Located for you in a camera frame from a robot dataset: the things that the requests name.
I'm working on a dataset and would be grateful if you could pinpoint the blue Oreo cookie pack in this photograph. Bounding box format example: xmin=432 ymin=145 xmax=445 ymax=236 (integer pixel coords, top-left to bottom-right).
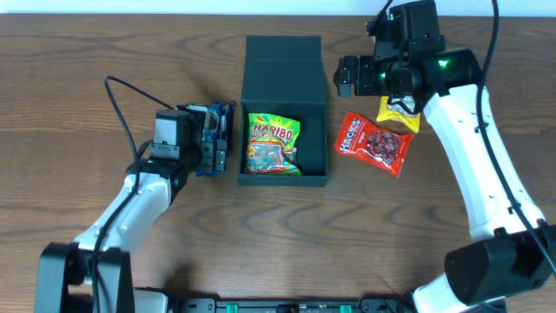
xmin=185 ymin=102 xmax=228 ymax=176

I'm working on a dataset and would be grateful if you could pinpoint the yellow candy bag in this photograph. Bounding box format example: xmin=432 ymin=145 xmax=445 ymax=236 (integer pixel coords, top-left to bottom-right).
xmin=376 ymin=96 xmax=420 ymax=133

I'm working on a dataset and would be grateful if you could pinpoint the dark blue snack bar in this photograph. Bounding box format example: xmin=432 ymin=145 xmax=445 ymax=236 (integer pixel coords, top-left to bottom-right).
xmin=221 ymin=102 xmax=235 ymax=157

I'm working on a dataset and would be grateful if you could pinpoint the red Hacks candy bag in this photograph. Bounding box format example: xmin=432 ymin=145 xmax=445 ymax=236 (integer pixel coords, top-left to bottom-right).
xmin=334 ymin=111 xmax=414 ymax=176

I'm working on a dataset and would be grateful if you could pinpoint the green Haribo gummy bag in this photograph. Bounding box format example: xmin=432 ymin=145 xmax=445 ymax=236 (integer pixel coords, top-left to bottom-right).
xmin=244 ymin=113 xmax=301 ymax=176

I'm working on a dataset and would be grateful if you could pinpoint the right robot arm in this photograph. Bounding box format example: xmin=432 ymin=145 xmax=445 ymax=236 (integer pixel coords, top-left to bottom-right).
xmin=334 ymin=1 xmax=555 ymax=312

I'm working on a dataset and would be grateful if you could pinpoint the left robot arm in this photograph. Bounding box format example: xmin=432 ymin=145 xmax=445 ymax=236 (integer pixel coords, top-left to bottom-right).
xmin=34 ymin=102 xmax=235 ymax=312

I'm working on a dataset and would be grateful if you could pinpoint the dark green open box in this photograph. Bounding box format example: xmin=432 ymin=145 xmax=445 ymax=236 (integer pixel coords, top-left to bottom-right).
xmin=238 ymin=35 xmax=328 ymax=187

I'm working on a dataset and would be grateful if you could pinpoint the left black cable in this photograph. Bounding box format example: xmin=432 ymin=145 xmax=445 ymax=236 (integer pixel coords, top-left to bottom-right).
xmin=89 ymin=76 xmax=175 ymax=313

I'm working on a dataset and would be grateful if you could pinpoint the black cable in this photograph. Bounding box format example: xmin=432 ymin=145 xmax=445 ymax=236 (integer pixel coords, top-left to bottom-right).
xmin=89 ymin=76 xmax=175 ymax=313
xmin=475 ymin=0 xmax=556 ymax=275

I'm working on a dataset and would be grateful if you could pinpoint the right black cable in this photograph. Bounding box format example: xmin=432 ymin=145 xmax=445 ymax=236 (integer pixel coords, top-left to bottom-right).
xmin=475 ymin=0 xmax=556 ymax=275

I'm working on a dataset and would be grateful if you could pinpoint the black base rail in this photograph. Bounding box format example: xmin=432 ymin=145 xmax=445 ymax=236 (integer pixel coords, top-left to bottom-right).
xmin=168 ymin=297 xmax=416 ymax=313

